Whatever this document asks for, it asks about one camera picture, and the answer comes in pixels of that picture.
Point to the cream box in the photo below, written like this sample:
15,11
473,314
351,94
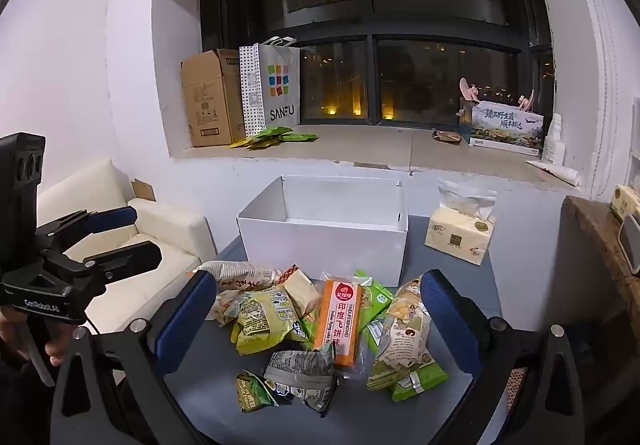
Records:
625,202

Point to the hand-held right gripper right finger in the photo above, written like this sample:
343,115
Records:
445,320

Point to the pile of green sachets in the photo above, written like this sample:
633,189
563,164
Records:
270,135

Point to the person's left hand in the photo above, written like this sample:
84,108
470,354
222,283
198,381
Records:
50,345

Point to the white box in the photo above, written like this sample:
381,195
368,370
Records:
320,250

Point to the wooden top cabinet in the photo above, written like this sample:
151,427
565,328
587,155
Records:
595,230

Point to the brown wrapper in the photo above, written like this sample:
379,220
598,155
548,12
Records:
446,136

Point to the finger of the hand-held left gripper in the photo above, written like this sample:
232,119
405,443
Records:
135,257
115,217

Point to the orange flatbread packet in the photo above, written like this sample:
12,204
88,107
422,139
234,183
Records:
345,320

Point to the beige snack packet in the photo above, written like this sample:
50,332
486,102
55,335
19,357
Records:
302,292

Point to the white shopping bag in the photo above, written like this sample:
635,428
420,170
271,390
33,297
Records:
280,90

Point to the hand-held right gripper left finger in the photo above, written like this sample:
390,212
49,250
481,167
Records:
185,315

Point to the white sofa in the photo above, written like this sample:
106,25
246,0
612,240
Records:
150,225

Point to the cardboard box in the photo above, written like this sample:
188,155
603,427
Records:
210,95

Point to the dark window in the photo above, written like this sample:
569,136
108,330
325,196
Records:
370,31

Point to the cream tissue pack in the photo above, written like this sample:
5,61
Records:
455,235

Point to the small green snack packet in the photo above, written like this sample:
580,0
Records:
252,392

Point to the cardboard piece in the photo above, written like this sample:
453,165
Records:
143,190

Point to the printed tissue box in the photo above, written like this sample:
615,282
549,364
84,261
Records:
505,130

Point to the white bottle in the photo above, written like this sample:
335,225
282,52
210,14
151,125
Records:
552,142

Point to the white folded paper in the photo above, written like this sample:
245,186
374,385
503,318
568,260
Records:
555,172

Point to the yellow-green chip packet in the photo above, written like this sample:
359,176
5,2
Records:
265,315

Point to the pink toy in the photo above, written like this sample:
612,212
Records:
526,101
469,90

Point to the grey snack packet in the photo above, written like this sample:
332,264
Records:
300,370

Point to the puffed ball snack packet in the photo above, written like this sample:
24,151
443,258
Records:
405,320

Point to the striped cream snack packet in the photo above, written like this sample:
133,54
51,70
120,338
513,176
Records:
235,272

